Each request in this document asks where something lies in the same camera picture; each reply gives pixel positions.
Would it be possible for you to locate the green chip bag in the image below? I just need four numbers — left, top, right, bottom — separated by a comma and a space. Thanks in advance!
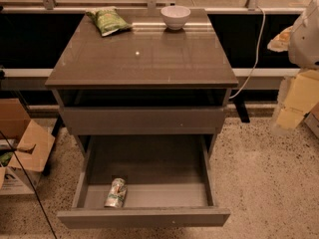
86, 6, 132, 37

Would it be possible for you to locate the black floor cable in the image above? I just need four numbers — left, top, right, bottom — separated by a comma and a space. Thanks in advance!
0, 129, 58, 239

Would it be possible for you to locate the open cardboard box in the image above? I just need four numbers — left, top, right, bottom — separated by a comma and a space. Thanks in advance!
0, 99, 55, 195

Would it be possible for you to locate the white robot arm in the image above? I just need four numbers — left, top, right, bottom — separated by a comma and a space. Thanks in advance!
267, 0, 319, 131

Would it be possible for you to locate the white cable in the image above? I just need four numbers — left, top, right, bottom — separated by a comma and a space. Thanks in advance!
228, 6, 267, 101

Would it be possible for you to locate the cardboard box at right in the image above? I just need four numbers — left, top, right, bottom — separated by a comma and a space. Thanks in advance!
305, 103, 319, 138

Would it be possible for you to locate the grey drawer cabinet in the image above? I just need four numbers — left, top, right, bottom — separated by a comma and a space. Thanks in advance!
46, 9, 237, 150

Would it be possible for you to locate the green 7up can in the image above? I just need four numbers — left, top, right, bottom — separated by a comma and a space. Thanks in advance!
105, 178, 127, 208

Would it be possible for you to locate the open grey middle drawer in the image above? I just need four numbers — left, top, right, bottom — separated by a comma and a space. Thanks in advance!
58, 134, 230, 229

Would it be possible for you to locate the white ceramic bowl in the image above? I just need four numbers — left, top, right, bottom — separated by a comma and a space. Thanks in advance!
160, 5, 190, 30

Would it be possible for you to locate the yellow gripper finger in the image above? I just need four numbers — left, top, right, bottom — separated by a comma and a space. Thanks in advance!
271, 69, 319, 133
267, 27, 292, 52

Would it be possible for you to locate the closed grey top drawer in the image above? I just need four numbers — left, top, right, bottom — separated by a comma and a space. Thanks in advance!
60, 108, 225, 135

